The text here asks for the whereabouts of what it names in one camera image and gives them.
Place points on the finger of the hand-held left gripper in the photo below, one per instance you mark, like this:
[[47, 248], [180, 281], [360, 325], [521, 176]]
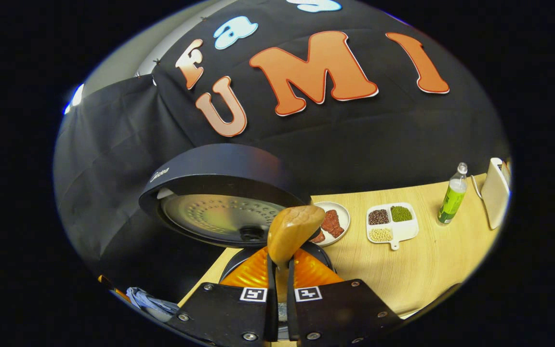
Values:
[[113, 288]]

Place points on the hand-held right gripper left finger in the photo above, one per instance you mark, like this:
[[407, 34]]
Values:
[[270, 308]]

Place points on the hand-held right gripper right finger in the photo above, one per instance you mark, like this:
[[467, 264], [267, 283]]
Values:
[[291, 308]]

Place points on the wooden spoon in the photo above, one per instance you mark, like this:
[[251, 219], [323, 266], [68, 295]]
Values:
[[292, 231]]

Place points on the dark lidded silver rice cooker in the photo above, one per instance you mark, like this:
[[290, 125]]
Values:
[[219, 166]]

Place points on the crumpled blue grey cloth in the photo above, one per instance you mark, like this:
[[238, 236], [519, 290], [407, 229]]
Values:
[[154, 303]]

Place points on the round plate of red meat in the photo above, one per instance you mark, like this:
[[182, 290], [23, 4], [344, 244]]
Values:
[[335, 224]]

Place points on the white divided dish of beans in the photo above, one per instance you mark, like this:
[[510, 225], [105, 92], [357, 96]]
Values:
[[393, 224]]

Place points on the green label drink bottle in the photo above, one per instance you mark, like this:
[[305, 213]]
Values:
[[452, 200]]

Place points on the ceiling light panel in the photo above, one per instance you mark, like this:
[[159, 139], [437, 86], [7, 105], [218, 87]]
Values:
[[76, 96]]

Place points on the white toaster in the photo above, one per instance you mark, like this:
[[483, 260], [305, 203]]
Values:
[[495, 197]]

